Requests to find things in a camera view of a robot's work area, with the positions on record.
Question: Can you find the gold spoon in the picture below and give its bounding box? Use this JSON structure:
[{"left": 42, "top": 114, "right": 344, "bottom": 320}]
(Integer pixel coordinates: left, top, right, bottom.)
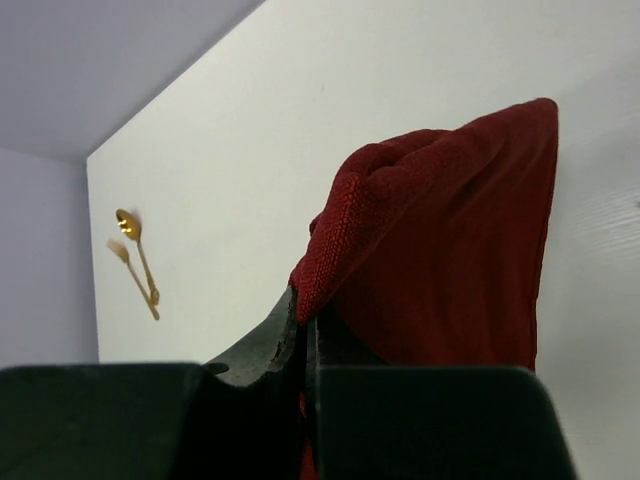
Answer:
[{"left": 115, "top": 209, "right": 160, "bottom": 306}]

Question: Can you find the dark red cloth napkin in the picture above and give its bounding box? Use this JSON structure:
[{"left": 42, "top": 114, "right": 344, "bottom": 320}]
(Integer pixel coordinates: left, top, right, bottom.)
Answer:
[{"left": 289, "top": 97, "right": 559, "bottom": 480}]

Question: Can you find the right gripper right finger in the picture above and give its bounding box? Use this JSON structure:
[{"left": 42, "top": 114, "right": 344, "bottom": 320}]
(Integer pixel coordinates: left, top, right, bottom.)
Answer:
[{"left": 307, "top": 306, "right": 578, "bottom": 479}]

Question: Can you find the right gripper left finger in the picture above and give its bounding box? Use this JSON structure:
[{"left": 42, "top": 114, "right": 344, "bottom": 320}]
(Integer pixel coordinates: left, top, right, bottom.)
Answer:
[{"left": 1, "top": 289, "right": 305, "bottom": 479}]

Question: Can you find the gold fork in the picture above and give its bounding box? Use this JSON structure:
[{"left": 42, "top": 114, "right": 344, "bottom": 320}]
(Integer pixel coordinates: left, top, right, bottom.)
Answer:
[{"left": 106, "top": 239, "right": 160, "bottom": 321}]

